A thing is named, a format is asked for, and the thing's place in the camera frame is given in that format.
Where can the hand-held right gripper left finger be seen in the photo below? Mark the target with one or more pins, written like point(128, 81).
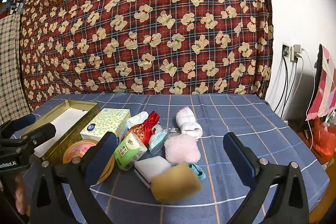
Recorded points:
point(105, 151)

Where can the yellow-brown sponge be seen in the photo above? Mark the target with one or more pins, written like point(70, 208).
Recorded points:
point(176, 183)

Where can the white sock pink trim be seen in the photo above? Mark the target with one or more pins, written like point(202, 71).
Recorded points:
point(187, 121)

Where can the white sponge block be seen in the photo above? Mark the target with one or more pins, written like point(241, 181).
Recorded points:
point(152, 165)

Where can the orange plastic bag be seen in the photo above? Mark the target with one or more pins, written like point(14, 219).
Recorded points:
point(325, 142)

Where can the clear plastic wrapper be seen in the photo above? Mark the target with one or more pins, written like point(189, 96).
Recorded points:
point(173, 130)

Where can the pink fluffy puff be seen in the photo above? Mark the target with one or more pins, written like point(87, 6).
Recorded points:
point(182, 149)

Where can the green tissue packet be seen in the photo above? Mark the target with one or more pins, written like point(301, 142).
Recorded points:
point(128, 150)

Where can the yellow patterned tissue box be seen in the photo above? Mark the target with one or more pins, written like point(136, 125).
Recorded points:
point(107, 121)

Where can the round pink gold tin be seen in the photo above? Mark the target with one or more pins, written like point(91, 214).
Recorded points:
point(76, 149)

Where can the clothes hanger clip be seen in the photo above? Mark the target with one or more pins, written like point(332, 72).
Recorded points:
point(16, 5)

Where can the white wall socket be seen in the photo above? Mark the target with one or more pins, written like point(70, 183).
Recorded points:
point(286, 50)

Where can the small white cloth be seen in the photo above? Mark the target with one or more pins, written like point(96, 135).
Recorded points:
point(137, 117)

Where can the red plaid bear-print blanket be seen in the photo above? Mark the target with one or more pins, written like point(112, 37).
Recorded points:
point(157, 29)

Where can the teal ribbon band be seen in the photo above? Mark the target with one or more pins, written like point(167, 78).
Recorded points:
point(199, 172)

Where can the blue plaid tablecloth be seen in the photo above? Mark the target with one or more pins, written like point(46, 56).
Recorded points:
point(249, 119)

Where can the pink patchwork cloth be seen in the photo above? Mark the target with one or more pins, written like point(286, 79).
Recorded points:
point(326, 87)

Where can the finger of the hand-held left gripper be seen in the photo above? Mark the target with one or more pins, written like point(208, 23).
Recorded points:
point(23, 121)
point(39, 133)

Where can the rectangular gold tin box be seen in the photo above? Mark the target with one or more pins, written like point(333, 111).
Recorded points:
point(63, 121)

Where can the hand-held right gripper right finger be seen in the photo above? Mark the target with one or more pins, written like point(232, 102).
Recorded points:
point(236, 158)

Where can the person's left hand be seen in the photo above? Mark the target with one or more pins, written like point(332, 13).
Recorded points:
point(19, 195)

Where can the beige checked cloth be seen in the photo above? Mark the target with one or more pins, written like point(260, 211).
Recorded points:
point(10, 69)

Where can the clear plastic bag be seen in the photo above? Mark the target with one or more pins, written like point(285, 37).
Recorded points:
point(157, 138)

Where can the white charger plug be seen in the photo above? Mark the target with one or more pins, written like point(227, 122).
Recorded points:
point(295, 52)

